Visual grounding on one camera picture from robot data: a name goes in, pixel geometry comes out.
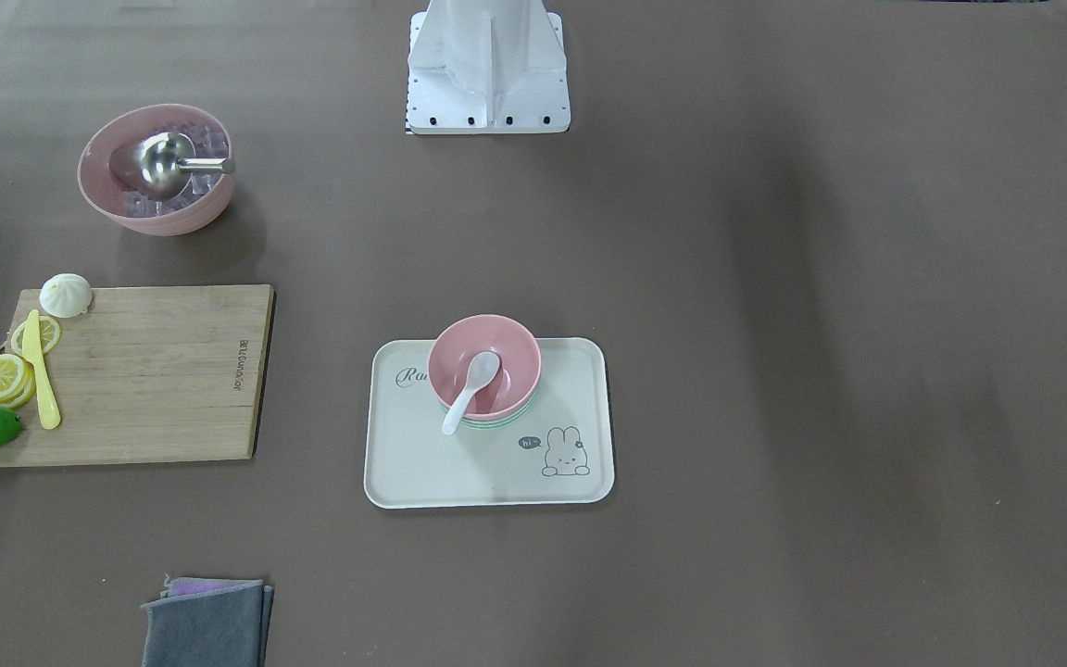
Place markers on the small pink bowl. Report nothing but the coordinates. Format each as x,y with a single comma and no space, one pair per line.
519,366

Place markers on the green bowl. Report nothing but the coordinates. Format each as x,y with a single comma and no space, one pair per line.
496,422

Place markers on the large pink bowl with ice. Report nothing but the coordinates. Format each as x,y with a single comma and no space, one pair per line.
117,202

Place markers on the cream rabbit tray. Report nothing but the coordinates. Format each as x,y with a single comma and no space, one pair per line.
557,450

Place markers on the wooden cutting board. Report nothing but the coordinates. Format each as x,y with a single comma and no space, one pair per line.
153,375

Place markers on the metal ice scoop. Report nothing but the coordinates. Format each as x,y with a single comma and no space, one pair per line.
161,165

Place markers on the grey folded cloth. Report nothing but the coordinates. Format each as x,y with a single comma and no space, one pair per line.
228,627

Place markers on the purple cloth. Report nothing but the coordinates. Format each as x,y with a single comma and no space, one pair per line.
196,585

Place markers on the white steamed bun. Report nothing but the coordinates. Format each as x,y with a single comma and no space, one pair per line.
66,295

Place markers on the lemon slice near bun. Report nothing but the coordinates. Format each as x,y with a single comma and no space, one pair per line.
49,331

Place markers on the yellow plastic knife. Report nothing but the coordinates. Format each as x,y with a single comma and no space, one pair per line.
32,351

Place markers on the lemon slice underneath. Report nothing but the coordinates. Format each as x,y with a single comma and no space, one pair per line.
22,393

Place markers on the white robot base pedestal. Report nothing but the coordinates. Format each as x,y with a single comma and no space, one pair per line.
487,67

